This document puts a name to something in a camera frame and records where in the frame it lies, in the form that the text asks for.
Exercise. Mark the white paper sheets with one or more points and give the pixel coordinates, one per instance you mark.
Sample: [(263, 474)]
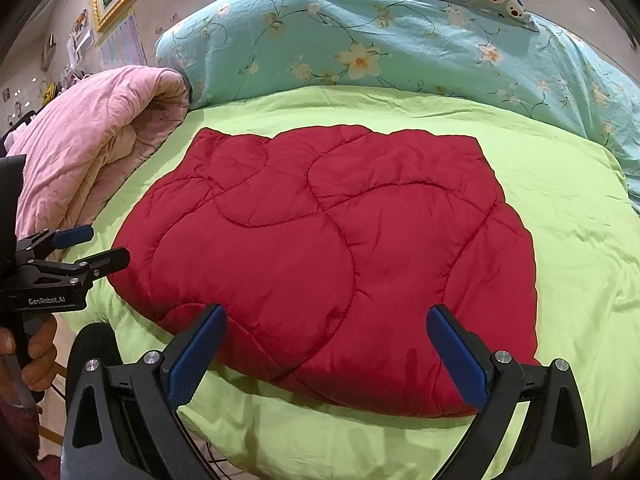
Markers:
[(75, 42)]

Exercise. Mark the teal floral quilt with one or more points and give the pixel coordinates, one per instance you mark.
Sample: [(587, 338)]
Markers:
[(400, 25)]

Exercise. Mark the light green blanket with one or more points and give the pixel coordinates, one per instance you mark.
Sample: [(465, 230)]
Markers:
[(575, 260)]

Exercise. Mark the pink quilt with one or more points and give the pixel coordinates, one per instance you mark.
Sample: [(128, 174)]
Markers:
[(90, 135)]

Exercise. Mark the person's left forearm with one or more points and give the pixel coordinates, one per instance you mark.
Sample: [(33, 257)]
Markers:
[(25, 440)]

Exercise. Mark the person's left hand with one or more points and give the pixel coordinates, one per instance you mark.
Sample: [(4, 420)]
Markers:
[(42, 355)]

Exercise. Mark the wall calendar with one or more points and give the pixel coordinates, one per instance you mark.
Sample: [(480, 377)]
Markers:
[(122, 45)]

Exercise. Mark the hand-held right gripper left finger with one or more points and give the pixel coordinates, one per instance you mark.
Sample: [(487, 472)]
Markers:
[(200, 355)]

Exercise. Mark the red quilted garment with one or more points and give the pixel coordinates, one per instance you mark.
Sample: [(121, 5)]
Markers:
[(325, 260)]

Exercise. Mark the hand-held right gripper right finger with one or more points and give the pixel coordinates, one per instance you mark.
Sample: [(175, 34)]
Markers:
[(457, 355)]

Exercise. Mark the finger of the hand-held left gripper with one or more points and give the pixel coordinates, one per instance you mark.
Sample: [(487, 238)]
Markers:
[(75, 236), (107, 260)]

